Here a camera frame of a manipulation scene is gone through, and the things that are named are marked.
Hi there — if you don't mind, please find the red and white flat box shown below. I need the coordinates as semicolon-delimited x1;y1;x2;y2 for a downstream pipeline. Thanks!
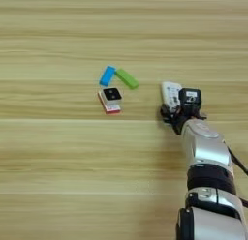
97;91;122;115

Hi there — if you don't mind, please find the green rectangular block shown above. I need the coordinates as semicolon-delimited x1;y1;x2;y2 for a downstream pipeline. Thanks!
114;68;140;90

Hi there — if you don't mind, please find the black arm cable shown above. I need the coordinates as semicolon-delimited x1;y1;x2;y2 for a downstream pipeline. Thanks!
227;146;248;209

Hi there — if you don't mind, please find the white cube with black top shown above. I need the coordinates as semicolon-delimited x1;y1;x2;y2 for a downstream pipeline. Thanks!
100;86;124;106

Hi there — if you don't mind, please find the white remote control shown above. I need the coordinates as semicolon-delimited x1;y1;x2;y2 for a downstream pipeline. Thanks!
160;81;183;114

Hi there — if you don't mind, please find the blue rectangular block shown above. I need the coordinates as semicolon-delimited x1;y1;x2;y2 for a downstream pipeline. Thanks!
98;65;116;88

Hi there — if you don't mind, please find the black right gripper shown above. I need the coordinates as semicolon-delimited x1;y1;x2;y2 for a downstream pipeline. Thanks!
160;103;208;135

